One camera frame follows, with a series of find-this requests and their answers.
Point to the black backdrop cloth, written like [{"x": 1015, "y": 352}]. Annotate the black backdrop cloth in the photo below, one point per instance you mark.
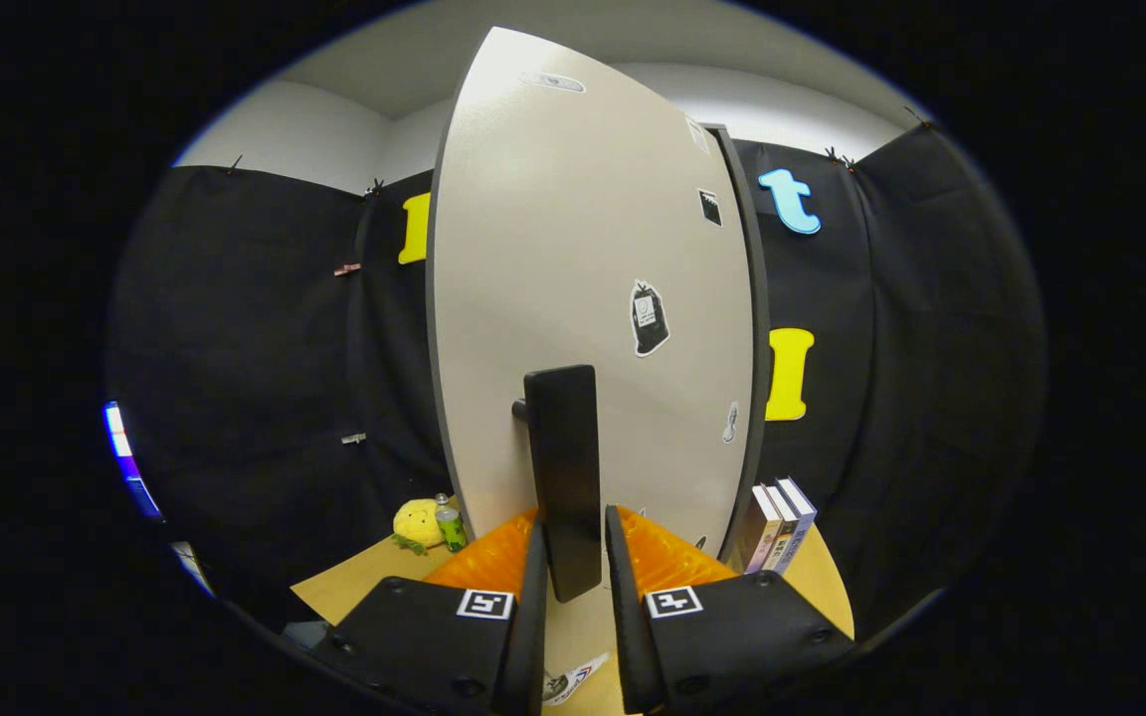
[{"x": 265, "y": 348}]

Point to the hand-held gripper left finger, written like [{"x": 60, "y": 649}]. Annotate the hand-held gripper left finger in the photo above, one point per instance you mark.
[{"x": 533, "y": 617}]

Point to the yellow pineapple plush toy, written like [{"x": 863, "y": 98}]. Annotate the yellow pineapple plush toy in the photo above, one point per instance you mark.
[{"x": 414, "y": 522}]

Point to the dark gray shoe cabinet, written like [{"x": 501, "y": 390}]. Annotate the dark gray shoe cabinet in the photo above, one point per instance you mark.
[{"x": 758, "y": 348}]

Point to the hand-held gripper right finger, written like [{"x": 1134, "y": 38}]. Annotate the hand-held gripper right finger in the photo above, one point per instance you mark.
[{"x": 623, "y": 617}]

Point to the green label drink bottle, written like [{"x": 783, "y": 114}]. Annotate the green label drink bottle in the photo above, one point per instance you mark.
[{"x": 451, "y": 527}]

